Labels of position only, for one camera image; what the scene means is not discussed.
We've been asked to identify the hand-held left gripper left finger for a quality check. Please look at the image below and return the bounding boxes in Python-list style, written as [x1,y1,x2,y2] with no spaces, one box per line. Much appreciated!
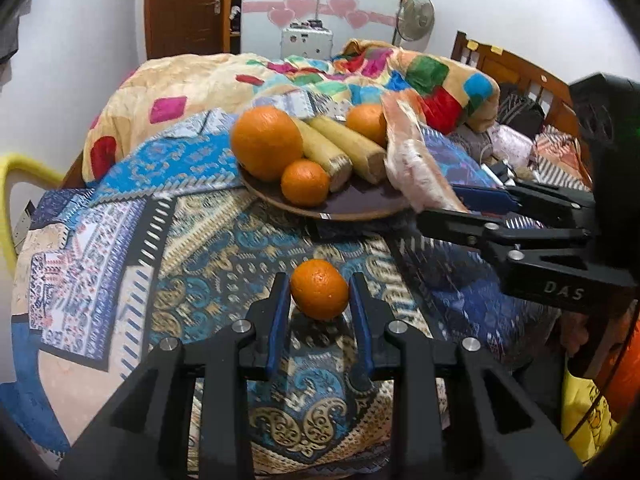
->
[57,272,292,480]

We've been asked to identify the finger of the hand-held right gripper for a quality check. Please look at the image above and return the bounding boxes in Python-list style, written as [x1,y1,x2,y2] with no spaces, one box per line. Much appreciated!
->
[452,180,598,231]
[416,208,596,281]

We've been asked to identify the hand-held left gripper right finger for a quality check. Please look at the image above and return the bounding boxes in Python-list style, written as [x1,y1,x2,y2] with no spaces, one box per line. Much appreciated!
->
[348,272,586,480]

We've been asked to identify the small tangerine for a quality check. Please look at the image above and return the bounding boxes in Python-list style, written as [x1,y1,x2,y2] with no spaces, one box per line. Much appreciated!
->
[290,259,349,321]
[280,159,331,207]

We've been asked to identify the brown round plate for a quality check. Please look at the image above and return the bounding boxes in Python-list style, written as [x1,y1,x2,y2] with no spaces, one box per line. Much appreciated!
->
[237,162,421,222]

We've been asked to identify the yellow banana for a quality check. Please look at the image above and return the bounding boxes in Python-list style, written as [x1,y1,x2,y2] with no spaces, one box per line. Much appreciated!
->
[292,117,353,192]
[307,115,388,183]

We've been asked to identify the medium orange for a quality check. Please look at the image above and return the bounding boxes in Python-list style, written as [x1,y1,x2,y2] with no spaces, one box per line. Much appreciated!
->
[345,104,388,147]

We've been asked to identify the large orange with sticker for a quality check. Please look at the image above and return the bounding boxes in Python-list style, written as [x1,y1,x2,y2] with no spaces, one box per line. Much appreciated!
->
[230,106,304,182]

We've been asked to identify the person's right hand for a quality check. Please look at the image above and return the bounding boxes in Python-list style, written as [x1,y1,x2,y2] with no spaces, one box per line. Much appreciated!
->
[559,310,596,361]

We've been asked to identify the striped bag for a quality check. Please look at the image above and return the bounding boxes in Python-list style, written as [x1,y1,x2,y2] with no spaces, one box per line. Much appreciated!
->
[535,125,591,186]

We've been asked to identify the pink patterned bag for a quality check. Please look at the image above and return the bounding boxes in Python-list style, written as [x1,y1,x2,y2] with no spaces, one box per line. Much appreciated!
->
[492,125,533,161]

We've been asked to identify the black backpack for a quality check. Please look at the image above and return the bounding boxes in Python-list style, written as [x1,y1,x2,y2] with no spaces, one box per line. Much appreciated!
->
[497,82,546,136]

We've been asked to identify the blue patterned bedsheet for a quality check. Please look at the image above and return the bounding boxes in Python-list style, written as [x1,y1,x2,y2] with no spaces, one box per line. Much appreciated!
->
[0,87,561,476]

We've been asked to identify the wooden bed headboard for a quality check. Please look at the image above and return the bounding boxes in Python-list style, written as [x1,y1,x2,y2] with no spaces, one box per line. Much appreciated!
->
[450,30,576,126]

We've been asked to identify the standing electric fan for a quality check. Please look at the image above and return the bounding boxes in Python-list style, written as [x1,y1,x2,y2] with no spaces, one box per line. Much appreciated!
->
[392,0,435,48]

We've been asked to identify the person's yellow shirt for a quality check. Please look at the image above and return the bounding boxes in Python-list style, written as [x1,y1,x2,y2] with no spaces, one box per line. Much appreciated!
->
[561,357,621,463]

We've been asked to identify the white box appliance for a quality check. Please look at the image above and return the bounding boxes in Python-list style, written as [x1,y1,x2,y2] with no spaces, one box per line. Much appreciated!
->
[280,20,333,58]

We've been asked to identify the colourful patchwork blanket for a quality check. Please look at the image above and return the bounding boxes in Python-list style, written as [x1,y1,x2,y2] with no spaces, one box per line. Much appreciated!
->
[82,39,501,183]

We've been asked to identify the yellow plastic chair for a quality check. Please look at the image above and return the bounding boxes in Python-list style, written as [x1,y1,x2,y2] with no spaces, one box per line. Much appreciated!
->
[0,155,66,273]

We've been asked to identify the brown wooden door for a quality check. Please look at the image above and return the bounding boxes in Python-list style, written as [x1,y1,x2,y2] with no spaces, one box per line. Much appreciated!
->
[145,0,233,58]

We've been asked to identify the white charger with cable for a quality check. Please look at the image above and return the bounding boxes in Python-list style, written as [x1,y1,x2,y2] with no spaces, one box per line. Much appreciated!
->
[480,157,518,186]

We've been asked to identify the wall socket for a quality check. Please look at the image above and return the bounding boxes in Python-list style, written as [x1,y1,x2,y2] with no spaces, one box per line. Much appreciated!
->
[12,200,36,251]

